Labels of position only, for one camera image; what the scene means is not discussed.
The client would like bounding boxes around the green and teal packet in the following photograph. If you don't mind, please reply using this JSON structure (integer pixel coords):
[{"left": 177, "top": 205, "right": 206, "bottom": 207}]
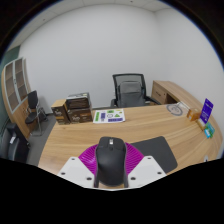
[{"left": 203, "top": 122, "right": 216, "bottom": 139}]

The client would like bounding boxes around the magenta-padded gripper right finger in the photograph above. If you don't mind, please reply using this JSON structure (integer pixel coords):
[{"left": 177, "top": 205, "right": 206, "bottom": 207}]
[{"left": 124, "top": 142, "right": 167, "bottom": 188}]

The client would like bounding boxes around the black computer mouse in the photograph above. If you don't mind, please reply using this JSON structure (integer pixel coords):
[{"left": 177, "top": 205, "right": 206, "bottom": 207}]
[{"left": 93, "top": 136, "right": 129, "bottom": 188}]

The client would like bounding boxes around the black stacked box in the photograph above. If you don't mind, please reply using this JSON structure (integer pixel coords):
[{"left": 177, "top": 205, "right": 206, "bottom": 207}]
[{"left": 65, "top": 92, "right": 92, "bottom": 110}]

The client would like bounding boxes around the black mesh office chair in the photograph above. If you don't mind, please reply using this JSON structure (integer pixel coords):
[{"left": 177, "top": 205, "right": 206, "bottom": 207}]
[{"left": 110, "top": 73, "right": 161, "bottom": 108}]

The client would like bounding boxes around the upright brown cardboard box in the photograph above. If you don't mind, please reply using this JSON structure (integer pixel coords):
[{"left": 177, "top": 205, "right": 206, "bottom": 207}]
[{"left": 50, "top": 99, "right": 71, "bottom": 126}]

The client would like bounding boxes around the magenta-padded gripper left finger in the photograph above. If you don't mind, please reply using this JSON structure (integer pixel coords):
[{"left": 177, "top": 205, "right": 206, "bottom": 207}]
[{"left": 57, "top": 143, "right": 100, "bottom": 188}]

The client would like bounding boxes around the wooden shelf unit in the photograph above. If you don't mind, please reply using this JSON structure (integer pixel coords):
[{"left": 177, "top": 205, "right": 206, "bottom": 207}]
[{"left": 0, "top": 57, "right": 33, "bottom": 133}]

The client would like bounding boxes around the dark grey mouse pad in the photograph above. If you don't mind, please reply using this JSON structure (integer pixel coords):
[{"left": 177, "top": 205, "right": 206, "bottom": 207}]
[{"left": 131, "top": 135, "right": 179, "bottom": 174}]

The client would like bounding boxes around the wooden side cabinet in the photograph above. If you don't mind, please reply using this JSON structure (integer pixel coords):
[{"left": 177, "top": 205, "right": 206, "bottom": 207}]
[{"left": 151, "top": 80, "right": 204, "bottom": 111}]

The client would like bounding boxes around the round grey disc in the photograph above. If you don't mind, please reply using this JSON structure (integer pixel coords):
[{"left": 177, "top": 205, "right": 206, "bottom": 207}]
[{"left": 166, "top": 103, "right": 184, "bottom": 117}]

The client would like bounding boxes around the black leather armchair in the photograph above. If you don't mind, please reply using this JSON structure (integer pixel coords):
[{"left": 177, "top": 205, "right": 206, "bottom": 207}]
[{"left": 0, "top": 122, "right": 31, "bottom": 164}]

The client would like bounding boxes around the purple sign card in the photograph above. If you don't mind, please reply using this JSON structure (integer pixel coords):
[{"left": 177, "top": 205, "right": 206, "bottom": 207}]
[{"left": 199, "top": 98, "right": 215, "bottom": 129}]

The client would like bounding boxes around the printed white paper sheet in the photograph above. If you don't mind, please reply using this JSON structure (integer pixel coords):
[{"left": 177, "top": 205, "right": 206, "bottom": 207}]
[{"left": 92, "top": 108, "right": 126, "bottom": 124}]

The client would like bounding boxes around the small orange box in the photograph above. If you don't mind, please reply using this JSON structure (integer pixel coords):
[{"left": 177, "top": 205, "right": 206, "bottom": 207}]
[{"left": 186, "top": 107, "right": 202, "bottom": 122}]

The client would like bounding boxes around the black visitor chair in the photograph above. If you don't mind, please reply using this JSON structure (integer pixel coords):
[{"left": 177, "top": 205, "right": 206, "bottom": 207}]
[{"left": 24, "top": 89, "right": 48, "bottom": 136}]

